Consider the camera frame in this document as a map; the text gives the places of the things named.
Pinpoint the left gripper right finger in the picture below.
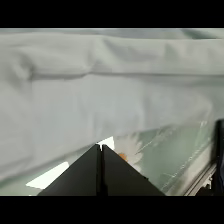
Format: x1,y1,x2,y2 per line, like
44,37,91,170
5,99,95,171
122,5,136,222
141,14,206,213
101,144,166,197

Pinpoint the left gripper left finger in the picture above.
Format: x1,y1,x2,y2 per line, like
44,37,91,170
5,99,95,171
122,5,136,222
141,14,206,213
37,143,102,197

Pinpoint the white T-shirt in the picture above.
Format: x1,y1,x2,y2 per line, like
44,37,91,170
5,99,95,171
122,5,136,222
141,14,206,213
0,27,224,184

